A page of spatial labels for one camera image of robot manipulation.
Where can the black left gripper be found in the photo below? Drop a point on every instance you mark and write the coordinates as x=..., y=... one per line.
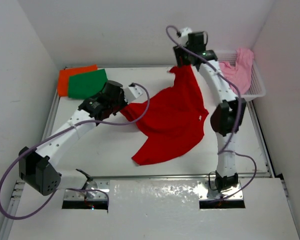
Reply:
x=123, y=102

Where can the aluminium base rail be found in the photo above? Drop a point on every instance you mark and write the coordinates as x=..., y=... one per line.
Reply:
x=150, y=187

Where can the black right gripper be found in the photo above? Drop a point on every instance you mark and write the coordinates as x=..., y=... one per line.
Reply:
x=179, y=53

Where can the green t shirt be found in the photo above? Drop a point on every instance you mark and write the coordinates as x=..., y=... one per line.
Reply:
x=85, y=85

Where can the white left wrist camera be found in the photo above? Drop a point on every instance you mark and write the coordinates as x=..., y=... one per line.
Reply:
x=132, y=92

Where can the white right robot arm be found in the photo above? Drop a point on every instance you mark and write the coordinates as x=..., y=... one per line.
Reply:
x=230, y=106

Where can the pink t shirt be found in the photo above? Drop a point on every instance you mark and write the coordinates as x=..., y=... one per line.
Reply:
x=240, y=73

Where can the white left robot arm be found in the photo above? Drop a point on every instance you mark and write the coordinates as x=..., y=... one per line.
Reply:
x=37, y=166

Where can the orange t shirt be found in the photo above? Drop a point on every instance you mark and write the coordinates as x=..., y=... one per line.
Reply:
x=65, y=74

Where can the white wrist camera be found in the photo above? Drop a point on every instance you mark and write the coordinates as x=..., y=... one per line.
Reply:
x=132, y=92
x=184, y=32

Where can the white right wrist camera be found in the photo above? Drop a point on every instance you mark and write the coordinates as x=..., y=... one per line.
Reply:
x=184, y=32

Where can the red t shirt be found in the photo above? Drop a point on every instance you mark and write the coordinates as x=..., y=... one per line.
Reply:
x=173, y=121

